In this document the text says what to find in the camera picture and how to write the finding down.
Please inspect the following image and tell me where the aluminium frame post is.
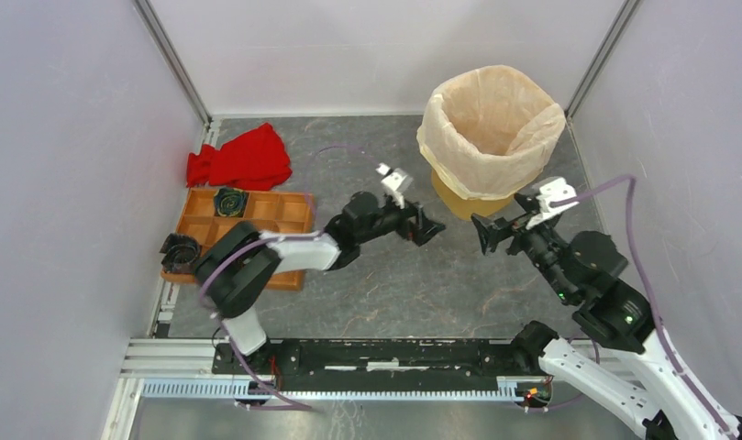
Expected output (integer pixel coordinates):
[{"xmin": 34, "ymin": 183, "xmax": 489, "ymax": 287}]
[
  {"xmin": 132, "ymin": 0, "xmax": 213, "ymax": 127},
  {"xmin": 565, "ymin": 0, "xmax": 642, "ymax": 120}
]

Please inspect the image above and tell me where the yellow plastic trash bin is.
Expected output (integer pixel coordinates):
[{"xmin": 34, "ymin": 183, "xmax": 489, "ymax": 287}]
[{"xmin": 431, "ymin": 170, "xmax": 514, "ymax": 221}]

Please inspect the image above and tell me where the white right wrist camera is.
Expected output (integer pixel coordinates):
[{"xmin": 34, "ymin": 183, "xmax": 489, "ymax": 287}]
[{"xmin": 514, "ymin": 176, "xmax": 580, "ymax": 230}]

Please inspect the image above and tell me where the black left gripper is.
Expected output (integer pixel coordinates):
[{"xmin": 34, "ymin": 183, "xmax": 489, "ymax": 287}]
[{"xmin": 357, "ymin": 190, "xmax": 445, "ymax": 246}]

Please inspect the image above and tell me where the black green trash bag roll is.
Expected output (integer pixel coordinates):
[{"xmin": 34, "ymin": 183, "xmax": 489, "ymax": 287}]
[{"xmin": 213, "ymin": 187, "xmax": 249, "ymax": 218}]

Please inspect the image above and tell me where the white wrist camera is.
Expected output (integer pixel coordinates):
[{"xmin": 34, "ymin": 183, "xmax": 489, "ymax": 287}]
[
  {"xmin": 514, "ymin": 176, "xmax": 580, "ymax": 230},
  {"xmin": 376, "ymin": 162, "xmax": 414, "ymax": 209}
]

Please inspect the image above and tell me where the red cloth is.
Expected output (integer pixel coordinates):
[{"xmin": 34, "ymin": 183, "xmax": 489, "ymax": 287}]
[{"xmin": 185, "ymin": 123, "xmax": 293, "ymax": 191}]

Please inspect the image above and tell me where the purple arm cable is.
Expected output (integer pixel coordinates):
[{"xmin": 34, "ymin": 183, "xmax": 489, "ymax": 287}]
[
  {"xmin": 552, "ymin": 174, "xmax": 736, "ymax": 435},
  {"xmin": 197, "ymin": 143, "xmax": 371, "ymax": 414}
]

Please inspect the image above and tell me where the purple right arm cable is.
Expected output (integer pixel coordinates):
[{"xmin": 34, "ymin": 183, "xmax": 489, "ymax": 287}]
[{"xmin": 552, "ymin": 174, "xmax": 736, "ymax": 435}]

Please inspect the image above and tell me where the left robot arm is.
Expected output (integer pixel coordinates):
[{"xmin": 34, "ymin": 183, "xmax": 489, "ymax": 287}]
[{"xmin": 193, "ymin": 192, "xmax": 446, "ymax": 374}]

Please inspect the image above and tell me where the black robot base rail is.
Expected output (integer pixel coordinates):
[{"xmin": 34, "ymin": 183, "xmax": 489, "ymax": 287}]
[{"xmin": 211, "ymin": 338, "xmax": 552, "ymax": 392}]

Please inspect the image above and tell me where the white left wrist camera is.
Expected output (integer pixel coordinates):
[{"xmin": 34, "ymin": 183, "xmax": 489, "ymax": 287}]
[{"xmin": 376, "ymin": 162, "xmax": 414, "ymax": 209}]

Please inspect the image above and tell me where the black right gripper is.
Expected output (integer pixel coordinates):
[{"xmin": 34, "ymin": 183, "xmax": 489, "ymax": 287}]
[{"xmin": 469, "ymin": 192, "xmax": 575, "ymax": 300}]

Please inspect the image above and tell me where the translucent white trash bag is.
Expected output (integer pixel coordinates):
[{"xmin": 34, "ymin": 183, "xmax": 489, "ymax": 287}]
[{"xmin": 416, "ymin": 65, "xmax": 566, "ymax": 200}]

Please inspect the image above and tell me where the wooden compartment tray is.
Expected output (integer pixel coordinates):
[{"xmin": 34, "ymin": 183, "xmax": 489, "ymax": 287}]
[{"xmin": 160, "ymin": 185, "xmax": 317, "ymax": 292}]

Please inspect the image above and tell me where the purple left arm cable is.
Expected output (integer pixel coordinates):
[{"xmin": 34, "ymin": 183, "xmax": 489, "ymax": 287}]
[{"xmin": 197, "ymin": 143, "xmax": 371, "ymax": 414}]

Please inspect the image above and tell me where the left aluminium frame post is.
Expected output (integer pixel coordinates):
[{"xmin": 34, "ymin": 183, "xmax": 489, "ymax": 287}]
[{"xmin": 132, "ymin": 0, "xmax": 213, "ymax": 127}]

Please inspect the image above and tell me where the right aluminium frame post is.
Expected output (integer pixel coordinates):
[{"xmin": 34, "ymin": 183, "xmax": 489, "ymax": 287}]
[{"xmin": 565, "ymin": 0, "xmax": 642, "ymax": 120}]

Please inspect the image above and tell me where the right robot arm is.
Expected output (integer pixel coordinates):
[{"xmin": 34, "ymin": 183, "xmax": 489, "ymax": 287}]
[{"xmin": 471, "ymin": 214, "xmax": 742, "ymax": 439}]

